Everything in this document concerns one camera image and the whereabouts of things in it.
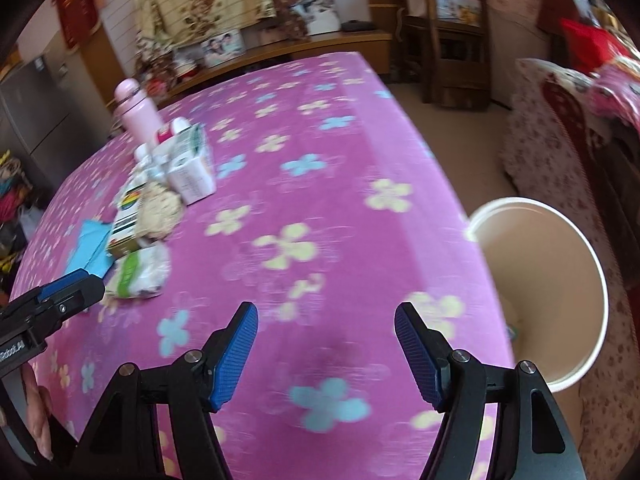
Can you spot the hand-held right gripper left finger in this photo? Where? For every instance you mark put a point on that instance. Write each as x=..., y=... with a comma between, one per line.
x=235, y=350

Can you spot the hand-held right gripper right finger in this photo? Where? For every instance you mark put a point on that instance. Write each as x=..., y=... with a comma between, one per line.
x=417, y=355

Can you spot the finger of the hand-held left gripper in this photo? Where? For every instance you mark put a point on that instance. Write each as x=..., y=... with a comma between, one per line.
x=62, y=284
x=80, y=297

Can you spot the blue packet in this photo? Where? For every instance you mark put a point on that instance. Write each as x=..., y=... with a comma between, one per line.
x=90, y=250

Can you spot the green white plastic wrapper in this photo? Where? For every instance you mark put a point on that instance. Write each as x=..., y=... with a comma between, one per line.
x=140, y=270

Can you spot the rainbow striped box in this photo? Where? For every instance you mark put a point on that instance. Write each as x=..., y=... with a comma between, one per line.
x=131, y=195

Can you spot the beige paper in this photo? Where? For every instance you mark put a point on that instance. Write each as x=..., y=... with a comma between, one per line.
x=160, y=212

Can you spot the pink plastic bucket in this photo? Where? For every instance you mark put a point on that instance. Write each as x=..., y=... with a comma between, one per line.
x=540, y=280

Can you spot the white green carton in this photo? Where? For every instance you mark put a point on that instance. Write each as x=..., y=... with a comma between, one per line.
x=187, y=165

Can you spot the person's left hand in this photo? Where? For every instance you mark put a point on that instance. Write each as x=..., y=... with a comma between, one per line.
x=41, y=420

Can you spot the white plastic bag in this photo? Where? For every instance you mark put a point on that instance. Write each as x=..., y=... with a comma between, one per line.
x=30, y=222

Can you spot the grey refrigerator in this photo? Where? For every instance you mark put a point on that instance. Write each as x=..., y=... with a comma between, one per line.
x=35, y=115

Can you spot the purple floral tablecloth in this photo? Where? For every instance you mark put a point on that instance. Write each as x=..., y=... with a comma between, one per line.
x=320, y=200

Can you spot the white bottle with red label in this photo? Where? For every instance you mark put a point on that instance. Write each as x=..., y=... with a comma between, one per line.
x=170, y=132

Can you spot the pink water bottle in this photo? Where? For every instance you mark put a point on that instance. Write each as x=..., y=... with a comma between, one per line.
x=140, y=112

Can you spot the floral covered sofa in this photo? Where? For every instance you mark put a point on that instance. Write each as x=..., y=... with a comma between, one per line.
x=550, y=160

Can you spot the framed couple photo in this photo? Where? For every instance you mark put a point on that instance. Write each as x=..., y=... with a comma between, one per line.
x=222, y=47

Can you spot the dark wooden chair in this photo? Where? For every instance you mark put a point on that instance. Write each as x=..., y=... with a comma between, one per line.
x=457, y=65

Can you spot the wooden cabinet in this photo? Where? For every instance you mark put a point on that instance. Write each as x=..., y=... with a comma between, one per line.
x=310, y=47

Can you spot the yellow floral plaid cloth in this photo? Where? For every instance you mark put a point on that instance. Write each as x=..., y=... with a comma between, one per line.
x=200, y=0

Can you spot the pink printed blanket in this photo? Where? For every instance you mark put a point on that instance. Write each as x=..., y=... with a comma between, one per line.
x=617, y=90

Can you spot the black box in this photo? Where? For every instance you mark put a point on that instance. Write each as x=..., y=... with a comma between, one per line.
x=357, y=25

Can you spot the wedding photo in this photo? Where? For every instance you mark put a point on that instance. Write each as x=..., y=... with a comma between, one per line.
x=315, y=15

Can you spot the framed picture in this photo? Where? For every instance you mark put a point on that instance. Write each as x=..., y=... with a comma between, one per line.
x=460, y=7

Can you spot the red plastic bag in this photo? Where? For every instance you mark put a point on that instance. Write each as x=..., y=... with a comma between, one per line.
x=590, y=42

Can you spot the red wall scroll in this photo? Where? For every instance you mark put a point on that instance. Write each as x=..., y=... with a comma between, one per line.
x=75, y=5

